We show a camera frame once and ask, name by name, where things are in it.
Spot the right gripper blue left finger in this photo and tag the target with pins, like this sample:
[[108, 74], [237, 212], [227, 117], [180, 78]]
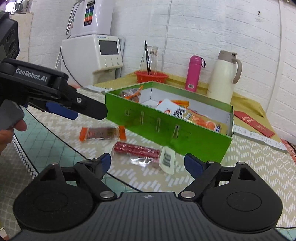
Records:
[[90, 174]]

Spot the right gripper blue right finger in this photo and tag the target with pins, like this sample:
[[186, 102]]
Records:
[[204, 173]]

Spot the orange brown snack bar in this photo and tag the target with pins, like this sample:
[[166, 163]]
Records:
[[103, 133]]

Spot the red sausage stick packet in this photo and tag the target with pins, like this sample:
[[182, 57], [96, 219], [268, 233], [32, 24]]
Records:
[[163, 158]]

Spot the orange apple snack packet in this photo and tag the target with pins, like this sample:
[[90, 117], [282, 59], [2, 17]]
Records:
[[205, 122]]

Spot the white snack packet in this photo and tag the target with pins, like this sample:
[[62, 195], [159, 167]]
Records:
[[168, 107]]

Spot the person left hand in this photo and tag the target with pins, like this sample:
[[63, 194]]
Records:
[[6, 136]]

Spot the green cardboard snack box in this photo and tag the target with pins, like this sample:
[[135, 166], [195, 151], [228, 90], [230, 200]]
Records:
[[182, 136]]

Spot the beige patterned table mat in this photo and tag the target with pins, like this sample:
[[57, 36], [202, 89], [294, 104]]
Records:
[[222, 203]]

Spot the red envelope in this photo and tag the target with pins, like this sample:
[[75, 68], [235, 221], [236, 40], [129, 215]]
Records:
[[253, 123]]

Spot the white water dispenser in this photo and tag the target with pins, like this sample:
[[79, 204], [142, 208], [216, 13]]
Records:
[[90, 59]]

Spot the yellow green tablecloth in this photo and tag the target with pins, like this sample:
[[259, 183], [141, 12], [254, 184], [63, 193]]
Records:
[[239, 102]]

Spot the small orange candy packet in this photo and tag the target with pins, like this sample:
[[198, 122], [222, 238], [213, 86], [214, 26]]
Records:
[[132, 94]]

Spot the white thermos jug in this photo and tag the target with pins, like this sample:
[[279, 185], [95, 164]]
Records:
[[226, 73]]

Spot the white water purifier unit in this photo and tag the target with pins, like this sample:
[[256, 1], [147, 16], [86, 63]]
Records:
[[90, 17]]

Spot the pink thermos bottle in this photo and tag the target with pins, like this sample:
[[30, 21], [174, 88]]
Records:
[[196, 63]]

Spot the red plastic basket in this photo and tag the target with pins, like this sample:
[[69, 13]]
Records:
[[142, 77]]

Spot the black straw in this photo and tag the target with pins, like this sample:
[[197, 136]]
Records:
[[147, 58]]

